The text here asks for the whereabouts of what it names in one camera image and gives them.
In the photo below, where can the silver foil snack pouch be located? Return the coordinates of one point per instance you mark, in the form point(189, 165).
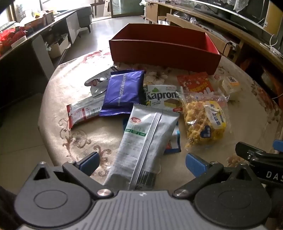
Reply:
point(98, 84)

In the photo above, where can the wooden TV console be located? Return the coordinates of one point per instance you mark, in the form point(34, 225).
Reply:
point(231, 42)

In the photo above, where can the Kapron green white pack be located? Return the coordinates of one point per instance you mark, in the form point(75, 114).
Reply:
point(163, 97)

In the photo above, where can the blue wafer biscuit pack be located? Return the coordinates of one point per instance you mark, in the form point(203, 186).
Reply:
point(125, 88)

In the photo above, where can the dark grey sideboard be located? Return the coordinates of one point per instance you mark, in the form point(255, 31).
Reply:
point(26, 69)

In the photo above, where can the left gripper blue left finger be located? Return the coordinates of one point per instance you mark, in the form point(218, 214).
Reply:
point(85, 166)

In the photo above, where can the yellow egg waffle clear pack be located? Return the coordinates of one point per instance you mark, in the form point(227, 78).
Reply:
point(206, 118)

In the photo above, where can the grey sofa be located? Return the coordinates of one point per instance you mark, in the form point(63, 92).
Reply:
point(85, 17)

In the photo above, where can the blue sausage snack pack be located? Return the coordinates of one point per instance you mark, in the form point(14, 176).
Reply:
point(174, 145)

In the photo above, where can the black television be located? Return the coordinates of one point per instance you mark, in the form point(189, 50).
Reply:
point(253, 17)

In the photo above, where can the red white long snack pack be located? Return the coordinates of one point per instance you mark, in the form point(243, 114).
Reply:
point(84, 110)

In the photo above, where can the red cardboard box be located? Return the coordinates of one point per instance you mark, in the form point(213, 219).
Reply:
point(165, 46)

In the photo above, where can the white green long snack pack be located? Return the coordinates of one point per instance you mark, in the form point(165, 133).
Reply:
point(144, 141)

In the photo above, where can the wooden chair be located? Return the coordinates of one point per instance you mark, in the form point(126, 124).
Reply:
point(94, 6)

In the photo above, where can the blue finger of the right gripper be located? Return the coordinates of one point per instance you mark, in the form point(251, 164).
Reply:
point(278, 145)
point(249, 153)

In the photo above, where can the red orange snack pack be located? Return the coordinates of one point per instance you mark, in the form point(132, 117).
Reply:
point(197, 83)

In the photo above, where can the white bread bun pack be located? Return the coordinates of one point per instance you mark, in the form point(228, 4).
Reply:
point(228, 86)

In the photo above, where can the white storage box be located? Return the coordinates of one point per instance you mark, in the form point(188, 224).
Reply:
point(59, 47)

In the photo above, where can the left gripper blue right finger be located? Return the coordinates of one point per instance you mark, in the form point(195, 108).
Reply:
point(198, 166)

